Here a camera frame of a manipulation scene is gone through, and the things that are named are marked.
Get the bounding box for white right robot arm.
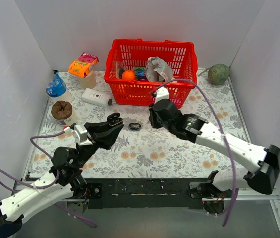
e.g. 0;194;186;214
149;99;280;197

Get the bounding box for orange pink snack box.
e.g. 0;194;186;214
68;52;99;78

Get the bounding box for brown lid white jar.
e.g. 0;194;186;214
51;101;78;126

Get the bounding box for blue lid plastic bottle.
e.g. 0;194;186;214
46;73;72;103

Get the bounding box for green round melon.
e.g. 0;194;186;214
208;64;230;85

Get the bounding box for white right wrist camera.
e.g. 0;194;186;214
151;87;169;104

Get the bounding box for purple cable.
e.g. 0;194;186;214
158;79;239;228
0;130;97;229

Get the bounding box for white lying bottle black cap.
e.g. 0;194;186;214
81;88;113;108

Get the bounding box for pink package in basket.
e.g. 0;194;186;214
172;99;181;106

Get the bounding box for glossy black gold-trim case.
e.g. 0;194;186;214
107;112;123;126

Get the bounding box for red plastic shopping basket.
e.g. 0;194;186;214
104;39;198;108

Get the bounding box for taped black charging case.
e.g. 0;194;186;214
128;122;142;131

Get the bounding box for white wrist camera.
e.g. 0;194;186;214
63;124;92;146
151;87;169;104

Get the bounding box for floral table mat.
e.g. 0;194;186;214
28;68;257;179

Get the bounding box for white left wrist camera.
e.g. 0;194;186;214
63;124;92;146

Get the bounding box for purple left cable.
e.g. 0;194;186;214
0;130;97;229

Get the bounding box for clear plastic jar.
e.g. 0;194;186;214
78;70;97;90

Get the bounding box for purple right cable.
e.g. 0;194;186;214
158;79;239;228

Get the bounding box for orange fruit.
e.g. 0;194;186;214
121;70;135;81

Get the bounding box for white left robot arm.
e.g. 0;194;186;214
0;118;124;238

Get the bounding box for grey crumpled paper bag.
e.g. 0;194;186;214
145;57;174;83

